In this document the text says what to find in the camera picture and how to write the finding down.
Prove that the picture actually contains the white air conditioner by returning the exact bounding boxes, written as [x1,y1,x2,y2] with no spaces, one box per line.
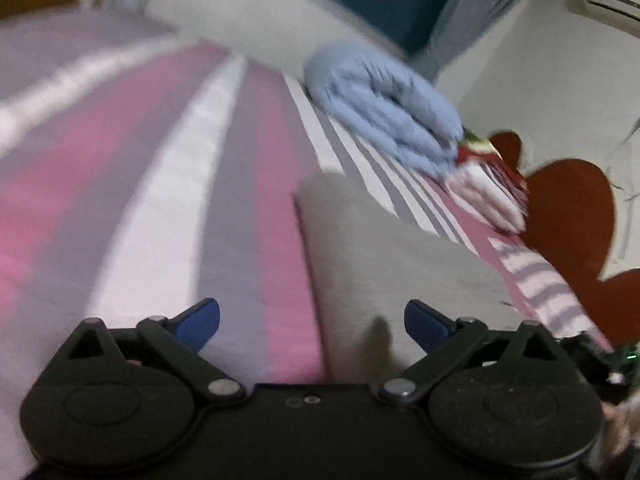
[570,0,640,36]

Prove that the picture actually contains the folded light blue quilt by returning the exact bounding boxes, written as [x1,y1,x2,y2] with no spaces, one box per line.
[304,42,463,178]

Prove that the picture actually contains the white pink folded quilt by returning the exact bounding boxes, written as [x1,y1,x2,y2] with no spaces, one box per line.
[445,160,528,233]

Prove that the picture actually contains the striped purple pink bed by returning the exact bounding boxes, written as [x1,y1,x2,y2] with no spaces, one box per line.
[0,10,616,480]

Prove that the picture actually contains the person's right hand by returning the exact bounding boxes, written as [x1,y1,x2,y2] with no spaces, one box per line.
[600,397,640,461]

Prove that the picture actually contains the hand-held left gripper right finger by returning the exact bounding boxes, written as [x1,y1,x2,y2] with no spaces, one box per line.
[377,299,571,406]

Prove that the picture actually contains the grey curtain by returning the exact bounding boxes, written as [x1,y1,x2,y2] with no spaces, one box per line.
[415,0,551,86]

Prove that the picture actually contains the red heart-shaped headboard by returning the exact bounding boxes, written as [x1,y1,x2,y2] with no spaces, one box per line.
[487,130,640,346]

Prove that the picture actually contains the red floral pillow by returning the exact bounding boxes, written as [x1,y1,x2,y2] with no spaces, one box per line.
[452,127,531,196]

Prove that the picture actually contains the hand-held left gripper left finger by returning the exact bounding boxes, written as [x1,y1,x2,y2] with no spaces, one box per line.
[67,298,248,404]

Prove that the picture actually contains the grey pants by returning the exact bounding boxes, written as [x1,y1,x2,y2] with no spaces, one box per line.
[295,172,538,386]

